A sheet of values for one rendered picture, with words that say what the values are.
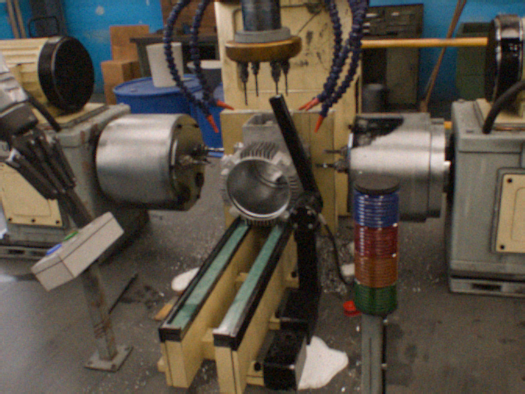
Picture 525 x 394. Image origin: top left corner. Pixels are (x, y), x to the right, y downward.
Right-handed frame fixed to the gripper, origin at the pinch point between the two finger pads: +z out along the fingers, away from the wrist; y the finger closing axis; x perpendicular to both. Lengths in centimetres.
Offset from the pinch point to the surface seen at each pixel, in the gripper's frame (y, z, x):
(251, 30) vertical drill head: 42, -12, -34
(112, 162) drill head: 30.2, -2.7, 9.4
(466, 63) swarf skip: 436, 93, -69
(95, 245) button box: -5.1, 7.1, -3.5
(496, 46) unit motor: 35, 15, -76
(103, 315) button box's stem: -5.6, 19.5, 4.4
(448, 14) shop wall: 547, 59, -73
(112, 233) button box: 0.3, 7.4, -3.5
